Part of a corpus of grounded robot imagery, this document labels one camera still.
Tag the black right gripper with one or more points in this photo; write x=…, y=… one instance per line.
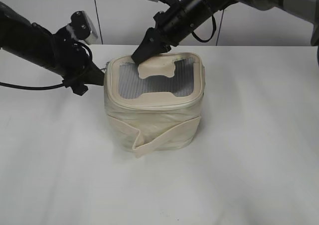
x=172, y=26

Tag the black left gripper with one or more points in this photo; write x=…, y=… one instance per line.
x=77, y=61

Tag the cream zippered lunch bag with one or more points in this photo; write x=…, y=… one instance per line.
x=155, y=105

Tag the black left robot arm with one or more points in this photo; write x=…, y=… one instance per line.
x=30, y=41

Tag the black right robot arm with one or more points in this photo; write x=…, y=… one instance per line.
x=202, y=10

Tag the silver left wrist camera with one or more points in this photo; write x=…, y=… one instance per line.
x=81, y=28

